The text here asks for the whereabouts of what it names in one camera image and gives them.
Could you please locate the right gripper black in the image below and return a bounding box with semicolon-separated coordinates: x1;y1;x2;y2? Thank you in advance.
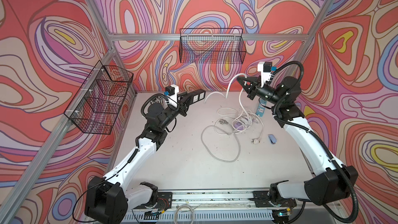
236;76;284;105

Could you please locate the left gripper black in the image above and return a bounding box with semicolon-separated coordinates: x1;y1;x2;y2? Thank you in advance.
158;92;192;133

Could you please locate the black power strip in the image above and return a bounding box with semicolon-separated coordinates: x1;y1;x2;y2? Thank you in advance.
184;73;249;163

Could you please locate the blue power strip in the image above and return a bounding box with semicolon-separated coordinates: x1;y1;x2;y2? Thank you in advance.
213;99;267;145

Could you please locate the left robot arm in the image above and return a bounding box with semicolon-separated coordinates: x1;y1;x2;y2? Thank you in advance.
81;87;206;224

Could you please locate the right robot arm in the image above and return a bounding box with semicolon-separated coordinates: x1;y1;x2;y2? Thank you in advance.
236;61;359;224

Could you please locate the purple power strip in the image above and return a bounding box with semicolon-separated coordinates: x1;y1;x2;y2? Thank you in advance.
233;119;252;132

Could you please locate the metal pen cup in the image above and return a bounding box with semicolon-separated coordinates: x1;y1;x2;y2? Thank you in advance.
150;94;169;104

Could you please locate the small blue plug cover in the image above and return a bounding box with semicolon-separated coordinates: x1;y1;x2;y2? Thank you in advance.
268;134;277;144

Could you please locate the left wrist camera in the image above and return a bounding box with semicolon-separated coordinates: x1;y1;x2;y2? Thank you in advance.
164;85;179;108

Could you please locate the black wire basket back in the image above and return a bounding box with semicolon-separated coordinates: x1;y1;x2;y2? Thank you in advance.
179;27;247;64

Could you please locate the black wire basket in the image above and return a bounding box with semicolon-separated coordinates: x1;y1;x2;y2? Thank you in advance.
179;27;247;64
64;61;134;135

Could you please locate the black wire basket left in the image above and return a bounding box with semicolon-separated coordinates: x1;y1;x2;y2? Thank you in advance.
64;61;134;135

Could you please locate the white coiled cable front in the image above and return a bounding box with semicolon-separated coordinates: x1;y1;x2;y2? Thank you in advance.
173;204;195;224

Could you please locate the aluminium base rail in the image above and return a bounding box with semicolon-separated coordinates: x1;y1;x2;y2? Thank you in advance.
77;188;343;224

